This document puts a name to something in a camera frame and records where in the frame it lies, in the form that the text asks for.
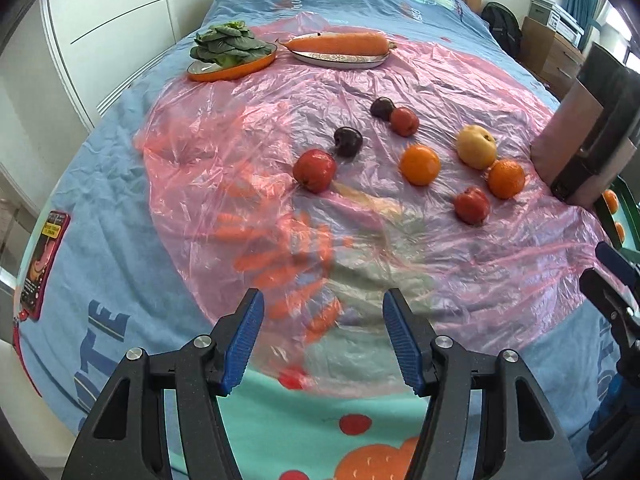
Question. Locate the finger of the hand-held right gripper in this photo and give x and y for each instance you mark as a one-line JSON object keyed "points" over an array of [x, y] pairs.
{"points": [[605, 292], [612, 259]]}

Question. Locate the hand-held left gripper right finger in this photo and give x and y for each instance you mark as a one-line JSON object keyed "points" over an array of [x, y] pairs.
{"points": [[402, 345]]}

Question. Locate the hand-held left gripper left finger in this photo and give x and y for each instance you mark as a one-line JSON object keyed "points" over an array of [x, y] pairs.
{"points": [[245, 340]]}

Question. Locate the green tray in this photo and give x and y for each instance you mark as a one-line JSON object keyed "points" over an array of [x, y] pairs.
{"points": [[607, 221]]}

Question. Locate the yellow pear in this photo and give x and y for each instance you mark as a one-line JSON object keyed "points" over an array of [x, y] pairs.
{"points": [[476, 146]]}

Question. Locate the dark purple plum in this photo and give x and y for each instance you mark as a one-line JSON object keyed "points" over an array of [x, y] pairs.
{"points": [[347, 141], [382, 108]]}

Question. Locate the small red apple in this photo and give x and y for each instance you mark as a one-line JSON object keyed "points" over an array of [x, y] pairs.
{"points": [[404, 121]]}

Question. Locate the small orange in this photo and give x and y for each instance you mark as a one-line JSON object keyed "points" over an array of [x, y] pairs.
{"points": [[620, 232], [611, 201]]}

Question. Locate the steel and black kettle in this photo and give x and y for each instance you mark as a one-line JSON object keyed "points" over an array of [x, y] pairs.
{"points": [[565, 135]]}

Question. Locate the large red apple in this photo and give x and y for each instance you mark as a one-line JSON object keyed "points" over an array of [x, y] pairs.
{"points": [[314, 170]]}

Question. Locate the wooden dresser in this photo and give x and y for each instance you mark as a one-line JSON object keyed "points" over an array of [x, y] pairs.
{"points": [[550, 55]]}

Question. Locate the pink plastic sheet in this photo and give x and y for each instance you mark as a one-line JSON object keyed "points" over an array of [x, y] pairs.
{"points": [[250, 125]]}

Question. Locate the white printer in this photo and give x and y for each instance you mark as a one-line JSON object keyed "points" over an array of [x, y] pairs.
{"points": [[565, 22]]}

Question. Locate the black backpack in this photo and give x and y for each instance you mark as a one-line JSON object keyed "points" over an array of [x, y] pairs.
{"points": [[502, 30]]}

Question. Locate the orange plate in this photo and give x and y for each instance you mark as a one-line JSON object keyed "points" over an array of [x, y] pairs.
{"points": [[235, 71]]}

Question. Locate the green leafy vegetable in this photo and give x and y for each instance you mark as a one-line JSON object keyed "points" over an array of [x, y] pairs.
{"points": [[230, 45]]}

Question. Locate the large carrot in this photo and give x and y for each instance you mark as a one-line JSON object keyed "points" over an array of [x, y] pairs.
{"points": [[340, 42]]}

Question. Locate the white wardrobe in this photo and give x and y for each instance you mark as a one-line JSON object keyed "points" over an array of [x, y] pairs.
{"points": [[125, 10]]}

